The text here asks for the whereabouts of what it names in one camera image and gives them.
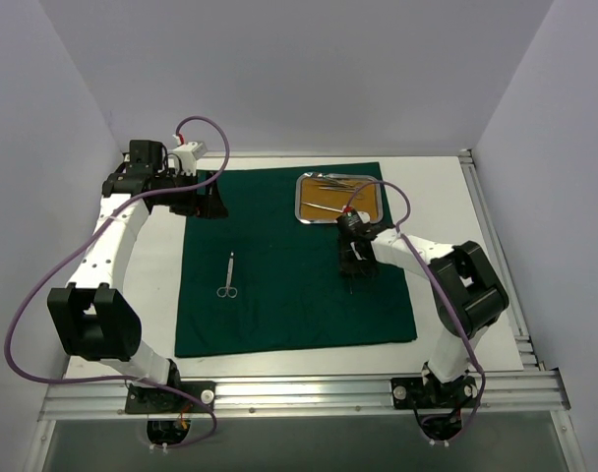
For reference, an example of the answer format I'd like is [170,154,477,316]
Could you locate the silver surgical scissors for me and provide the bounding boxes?
[216,252,238,299]

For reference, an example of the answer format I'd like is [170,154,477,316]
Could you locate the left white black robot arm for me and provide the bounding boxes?
[47,140,228,412]

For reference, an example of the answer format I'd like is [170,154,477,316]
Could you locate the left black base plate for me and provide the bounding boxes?
[124,381,216,415]

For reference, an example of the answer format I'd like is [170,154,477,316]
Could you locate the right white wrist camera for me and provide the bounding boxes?
[338,206,371,228]

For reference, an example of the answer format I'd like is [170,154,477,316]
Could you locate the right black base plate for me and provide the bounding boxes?
[390,376,478,410]

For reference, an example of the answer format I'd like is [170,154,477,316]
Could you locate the aluminium rail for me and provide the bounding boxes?
[458,149,545,371]
[39,370,569,421]
[123,148,470,160]

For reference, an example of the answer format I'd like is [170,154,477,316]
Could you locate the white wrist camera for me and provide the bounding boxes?
[170,142,208,175]
[338,206,371,228]

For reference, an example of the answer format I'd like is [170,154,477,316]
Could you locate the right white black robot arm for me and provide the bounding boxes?
[336,207,509,406]

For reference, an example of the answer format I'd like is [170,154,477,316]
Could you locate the green surgical cloth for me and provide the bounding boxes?
[174,167,417,358]

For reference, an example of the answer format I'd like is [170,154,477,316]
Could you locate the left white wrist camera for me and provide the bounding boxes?
[170,142,208,175]

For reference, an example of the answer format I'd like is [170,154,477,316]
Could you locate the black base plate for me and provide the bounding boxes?
[124,381,216,415]
[390,376,478,410]

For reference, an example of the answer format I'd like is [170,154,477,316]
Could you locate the front aluminium rail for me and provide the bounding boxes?
[39,370,569,421]

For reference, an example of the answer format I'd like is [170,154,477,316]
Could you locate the silver forceps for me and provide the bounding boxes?
[314,177,357,193]

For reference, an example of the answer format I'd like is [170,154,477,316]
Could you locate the back aluminium rail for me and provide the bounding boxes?
[123,148,470,160]

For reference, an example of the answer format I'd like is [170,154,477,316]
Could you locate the right aluminium rail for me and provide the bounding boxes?
[458,149,545,371]

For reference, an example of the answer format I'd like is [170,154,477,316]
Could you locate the metal tray yellow liner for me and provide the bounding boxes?
[295,171,385,224]

